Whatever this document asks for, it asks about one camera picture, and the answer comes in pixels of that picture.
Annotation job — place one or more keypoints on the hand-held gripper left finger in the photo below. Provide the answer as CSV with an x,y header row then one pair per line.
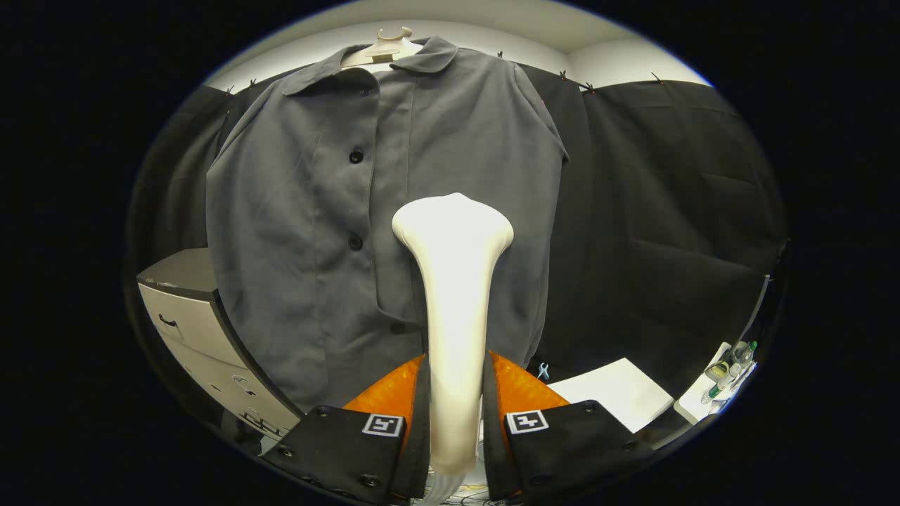
x,y
420,450

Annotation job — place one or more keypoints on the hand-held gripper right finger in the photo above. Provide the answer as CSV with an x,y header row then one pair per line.
x,y
491,450

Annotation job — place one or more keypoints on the dark grey button shirt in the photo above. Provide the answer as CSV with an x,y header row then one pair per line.
x,y
281,246

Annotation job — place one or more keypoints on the small blue clip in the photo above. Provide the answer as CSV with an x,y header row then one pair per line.
x,y
543,370

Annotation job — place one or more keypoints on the clear plastic bottle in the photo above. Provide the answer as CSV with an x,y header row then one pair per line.
x,y
735,358

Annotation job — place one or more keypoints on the grey drawer cabinet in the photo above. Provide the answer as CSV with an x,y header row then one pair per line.
x,y
186,316

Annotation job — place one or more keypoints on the black backdrop cloth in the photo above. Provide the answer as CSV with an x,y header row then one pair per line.
x,y
668,211

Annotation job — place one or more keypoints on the white mannequin torso stand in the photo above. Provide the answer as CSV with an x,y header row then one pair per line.
x,y
380,53

